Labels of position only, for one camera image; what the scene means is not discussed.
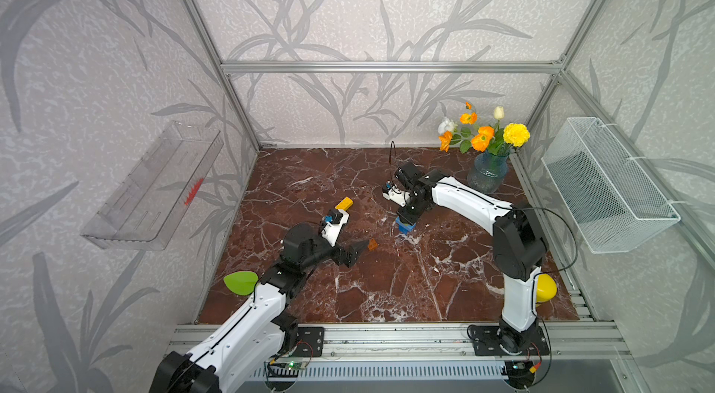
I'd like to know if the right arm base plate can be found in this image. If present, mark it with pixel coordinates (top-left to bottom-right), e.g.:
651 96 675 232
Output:
467 322 550 357

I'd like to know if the light blue long lego brick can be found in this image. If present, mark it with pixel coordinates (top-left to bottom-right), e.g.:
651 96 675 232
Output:
396 216 415 227

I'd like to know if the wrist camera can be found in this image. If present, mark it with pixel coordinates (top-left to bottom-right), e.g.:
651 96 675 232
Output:
320 209 349 247
382 182 410 207

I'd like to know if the blue glass vase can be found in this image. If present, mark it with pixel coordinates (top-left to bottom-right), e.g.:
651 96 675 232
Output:
467 151 508 195

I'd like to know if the red object in tray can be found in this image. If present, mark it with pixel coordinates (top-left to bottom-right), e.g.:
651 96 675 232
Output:
184 177 204 206

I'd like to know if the aluminium front rail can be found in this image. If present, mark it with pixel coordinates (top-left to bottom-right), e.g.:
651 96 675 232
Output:
160 321 632 364

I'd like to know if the aluminium frame crossbar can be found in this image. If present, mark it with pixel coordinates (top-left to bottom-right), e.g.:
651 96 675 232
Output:
220 61 562 75

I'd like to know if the right circuit board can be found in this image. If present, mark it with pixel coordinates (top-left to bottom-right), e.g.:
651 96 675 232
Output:
502 361 536 390

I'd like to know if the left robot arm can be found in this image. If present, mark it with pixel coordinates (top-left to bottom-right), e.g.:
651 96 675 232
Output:
149 223 377 392

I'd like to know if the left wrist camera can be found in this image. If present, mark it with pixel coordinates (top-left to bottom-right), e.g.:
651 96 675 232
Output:
320 209 349 247

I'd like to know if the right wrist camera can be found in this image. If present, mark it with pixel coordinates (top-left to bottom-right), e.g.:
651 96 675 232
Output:
382 182 410 207

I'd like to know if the yellow long lego brick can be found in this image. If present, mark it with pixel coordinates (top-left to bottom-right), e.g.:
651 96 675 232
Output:
335 197 354 211

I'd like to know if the clear plastic tray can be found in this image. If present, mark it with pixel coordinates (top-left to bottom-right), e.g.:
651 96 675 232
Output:
80 121 225 252

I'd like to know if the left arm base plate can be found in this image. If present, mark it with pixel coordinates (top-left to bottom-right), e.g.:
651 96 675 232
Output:
282 325 325 358

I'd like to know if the orange yellow flower bouquet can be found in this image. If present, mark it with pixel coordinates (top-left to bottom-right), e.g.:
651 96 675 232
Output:
438 102 531 157

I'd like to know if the left circuit board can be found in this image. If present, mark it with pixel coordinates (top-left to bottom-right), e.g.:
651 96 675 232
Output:
266 361 310 378

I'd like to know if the green plastic leaf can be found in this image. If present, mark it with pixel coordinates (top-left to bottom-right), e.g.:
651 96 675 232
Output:
223 271 259 296

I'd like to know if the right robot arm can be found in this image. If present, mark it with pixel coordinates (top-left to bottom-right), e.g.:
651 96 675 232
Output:
382 162 557 355

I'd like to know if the white wire basket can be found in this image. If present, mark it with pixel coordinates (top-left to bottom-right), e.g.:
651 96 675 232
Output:
542 117 681 255

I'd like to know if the yellow bottle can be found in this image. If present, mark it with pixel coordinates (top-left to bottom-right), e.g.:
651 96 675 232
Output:
536 274 558 304

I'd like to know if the circuit board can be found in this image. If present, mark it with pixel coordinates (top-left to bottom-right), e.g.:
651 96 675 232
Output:
266 361 310 378
502 361 536 390

